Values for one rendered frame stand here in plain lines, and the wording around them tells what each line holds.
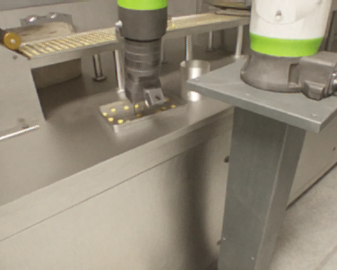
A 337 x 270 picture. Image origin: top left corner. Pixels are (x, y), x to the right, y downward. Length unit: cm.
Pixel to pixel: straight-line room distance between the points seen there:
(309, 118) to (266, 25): 17
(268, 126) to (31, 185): 45
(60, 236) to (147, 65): 38
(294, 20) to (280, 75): 9
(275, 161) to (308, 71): 19
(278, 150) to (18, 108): 58
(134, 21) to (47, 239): 43
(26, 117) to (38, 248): 31
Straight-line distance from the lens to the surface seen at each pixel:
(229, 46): 127
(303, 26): 50
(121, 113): 70
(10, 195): 53
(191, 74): 73
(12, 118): 73
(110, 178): 57
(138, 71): 56
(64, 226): 59
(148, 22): 51
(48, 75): 98
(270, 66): 52
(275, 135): 56
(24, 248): 59
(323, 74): 51
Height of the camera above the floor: 111
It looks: 31 degrees down
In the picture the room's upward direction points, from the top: 2 degrees counter-clockwise
